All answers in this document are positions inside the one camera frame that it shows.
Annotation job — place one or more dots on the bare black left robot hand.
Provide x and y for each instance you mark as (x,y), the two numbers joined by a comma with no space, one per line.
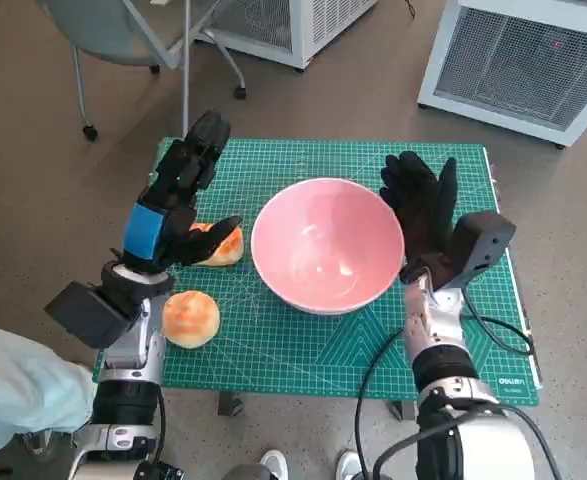
(173,200)

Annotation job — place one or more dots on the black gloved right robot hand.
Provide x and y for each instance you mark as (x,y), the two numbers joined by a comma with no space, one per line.
(423,210)

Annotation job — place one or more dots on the long orange toy bread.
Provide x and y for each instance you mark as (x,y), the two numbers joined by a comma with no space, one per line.
(228,252)

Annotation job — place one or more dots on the pink bowl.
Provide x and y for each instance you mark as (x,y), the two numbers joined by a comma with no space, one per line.
(323,240)

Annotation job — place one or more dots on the round toy bread bun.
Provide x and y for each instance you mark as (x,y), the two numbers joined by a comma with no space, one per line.
(190,320)

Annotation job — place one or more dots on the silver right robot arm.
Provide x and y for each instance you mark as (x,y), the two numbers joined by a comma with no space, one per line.
(443,360)

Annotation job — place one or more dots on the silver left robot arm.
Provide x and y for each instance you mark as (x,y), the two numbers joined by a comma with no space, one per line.
(128,400)

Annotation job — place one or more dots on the grey metal pole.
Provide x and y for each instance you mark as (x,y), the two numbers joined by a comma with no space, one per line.
(186,75)

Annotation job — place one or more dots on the white cabinet with mesh front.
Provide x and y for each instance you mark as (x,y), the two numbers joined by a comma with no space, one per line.
(518,65)

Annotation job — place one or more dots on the grey office chair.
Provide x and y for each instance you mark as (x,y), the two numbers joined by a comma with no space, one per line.
(118,30)

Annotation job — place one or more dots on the green cutting mat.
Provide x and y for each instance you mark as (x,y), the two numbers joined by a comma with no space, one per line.
(283,350)

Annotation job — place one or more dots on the white cabinet with louvred panel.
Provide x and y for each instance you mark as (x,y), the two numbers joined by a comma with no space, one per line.
(318,25)

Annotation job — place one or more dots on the person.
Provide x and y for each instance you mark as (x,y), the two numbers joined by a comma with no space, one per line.
(18,385)

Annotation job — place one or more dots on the white shoe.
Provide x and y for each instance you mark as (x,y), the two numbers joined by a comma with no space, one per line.
(274,465)
(349,465)

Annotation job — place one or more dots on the small black device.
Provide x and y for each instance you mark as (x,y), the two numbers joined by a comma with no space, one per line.
(160,471)

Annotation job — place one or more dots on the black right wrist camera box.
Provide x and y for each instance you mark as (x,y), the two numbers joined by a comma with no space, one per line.
(483,240)

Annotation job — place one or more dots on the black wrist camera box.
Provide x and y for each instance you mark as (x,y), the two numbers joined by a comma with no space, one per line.
(85,315)
(483,240)

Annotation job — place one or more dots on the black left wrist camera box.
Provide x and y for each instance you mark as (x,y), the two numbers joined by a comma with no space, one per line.
(85,315)

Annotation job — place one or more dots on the black table bracket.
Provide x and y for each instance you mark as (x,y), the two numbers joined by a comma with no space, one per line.
(404,411)
(230,404)

